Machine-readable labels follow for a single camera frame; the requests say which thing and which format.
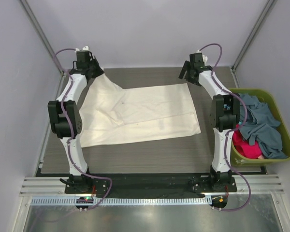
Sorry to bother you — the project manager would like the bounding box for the teal t shirt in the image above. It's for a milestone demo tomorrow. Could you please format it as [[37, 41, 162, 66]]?
[[223, 104, 231, 111]]

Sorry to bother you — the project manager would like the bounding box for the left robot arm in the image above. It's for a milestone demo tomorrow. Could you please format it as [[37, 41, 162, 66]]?
[[47, 46, 104, 193]]

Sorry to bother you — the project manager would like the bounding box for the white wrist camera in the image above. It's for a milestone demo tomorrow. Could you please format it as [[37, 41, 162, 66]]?
[[75, 46, 89, 52], [196, 50, 208, 63]]

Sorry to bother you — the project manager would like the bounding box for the olive green plastic bin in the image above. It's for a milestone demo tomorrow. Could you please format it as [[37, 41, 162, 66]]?
[[231, 88, 290, 167]]

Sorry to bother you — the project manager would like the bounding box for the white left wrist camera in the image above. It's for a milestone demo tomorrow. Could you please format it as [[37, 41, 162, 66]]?
[[75, 46, 89, 52]]

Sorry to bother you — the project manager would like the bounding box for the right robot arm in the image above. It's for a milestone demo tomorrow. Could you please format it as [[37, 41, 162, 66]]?
[[179, 51, 240, 192]]

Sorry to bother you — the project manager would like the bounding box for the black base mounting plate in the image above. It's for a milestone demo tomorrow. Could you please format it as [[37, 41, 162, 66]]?
[[60, 173, 237, 199]]

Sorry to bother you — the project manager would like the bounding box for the white slotted cable duct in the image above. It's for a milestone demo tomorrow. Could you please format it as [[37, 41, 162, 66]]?
[[30, 196, 212, 207]]

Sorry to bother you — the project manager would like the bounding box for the left aluminium corner post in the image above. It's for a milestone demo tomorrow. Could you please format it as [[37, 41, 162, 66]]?
[[18, 0, 63, 75]]

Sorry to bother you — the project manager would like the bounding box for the right aluminium corner post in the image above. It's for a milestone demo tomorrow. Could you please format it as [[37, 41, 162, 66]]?
[[231, 0, 278, 73]]

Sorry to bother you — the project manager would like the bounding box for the cream white t shirt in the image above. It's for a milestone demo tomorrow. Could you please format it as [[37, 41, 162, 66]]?
[[79, 74, 201, 148]]

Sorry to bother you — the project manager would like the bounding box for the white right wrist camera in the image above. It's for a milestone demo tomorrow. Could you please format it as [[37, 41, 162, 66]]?
[[196, 50, 208, 63]]

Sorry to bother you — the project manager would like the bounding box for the aluminium corner post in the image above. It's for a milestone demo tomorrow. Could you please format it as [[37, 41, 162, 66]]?
[[18, 0, 63, 75], [231, 0, 278, 73]]

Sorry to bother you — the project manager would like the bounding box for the aluminium frame rail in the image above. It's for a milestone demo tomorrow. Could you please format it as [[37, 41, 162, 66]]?
[[19, 174, 284, 197]]

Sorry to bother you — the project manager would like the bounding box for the red t shirt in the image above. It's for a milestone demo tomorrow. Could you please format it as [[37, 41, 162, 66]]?
[[232, 130, 263, 159]]

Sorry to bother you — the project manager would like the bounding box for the grey blue t shirt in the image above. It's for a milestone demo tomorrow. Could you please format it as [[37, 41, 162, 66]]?
[[239, 93, 288, 159]]

